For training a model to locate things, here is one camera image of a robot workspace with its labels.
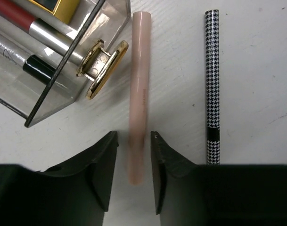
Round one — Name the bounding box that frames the pink makeup pencil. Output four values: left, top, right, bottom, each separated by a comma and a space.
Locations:
127, 11, 151, 185

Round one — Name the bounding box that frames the clear drawer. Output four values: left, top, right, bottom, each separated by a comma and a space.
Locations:
0, 0, 131, 128

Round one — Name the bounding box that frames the red lip gloss stick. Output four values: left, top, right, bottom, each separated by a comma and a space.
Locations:
0, 0, 73, 56

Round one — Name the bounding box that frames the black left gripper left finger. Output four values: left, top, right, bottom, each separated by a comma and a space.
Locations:
0, 131, 118, 226

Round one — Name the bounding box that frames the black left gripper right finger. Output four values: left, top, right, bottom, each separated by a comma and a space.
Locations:
150, 131, 287, 226

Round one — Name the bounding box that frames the houndstooth pattern eyeliner pencil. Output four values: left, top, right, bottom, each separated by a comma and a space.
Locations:
205, 9, 220, 165

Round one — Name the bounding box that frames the gold black lipstick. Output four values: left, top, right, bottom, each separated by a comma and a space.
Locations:
30, 0, 80, 24

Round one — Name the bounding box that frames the silver black eyeliner pen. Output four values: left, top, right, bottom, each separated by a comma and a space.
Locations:
0, 34, 55, 85

